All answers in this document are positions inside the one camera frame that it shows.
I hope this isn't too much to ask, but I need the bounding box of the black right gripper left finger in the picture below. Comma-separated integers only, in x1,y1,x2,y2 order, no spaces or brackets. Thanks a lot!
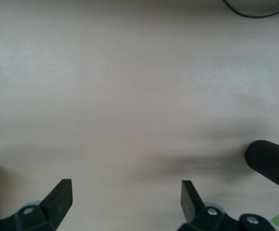
0,178,73,231

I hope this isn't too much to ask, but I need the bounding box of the brown table cover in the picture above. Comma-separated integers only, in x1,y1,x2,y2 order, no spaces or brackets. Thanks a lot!
0,0,279,231

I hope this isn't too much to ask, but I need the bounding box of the black ribbed cylinder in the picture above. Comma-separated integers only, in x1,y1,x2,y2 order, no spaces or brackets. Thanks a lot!
244,140,279,197

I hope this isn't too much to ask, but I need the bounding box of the black looped cable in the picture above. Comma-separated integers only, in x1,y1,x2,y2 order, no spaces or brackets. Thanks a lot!
222,0,279,19

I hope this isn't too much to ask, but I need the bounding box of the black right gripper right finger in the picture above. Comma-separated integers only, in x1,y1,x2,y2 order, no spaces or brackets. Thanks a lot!
177,180,278,231

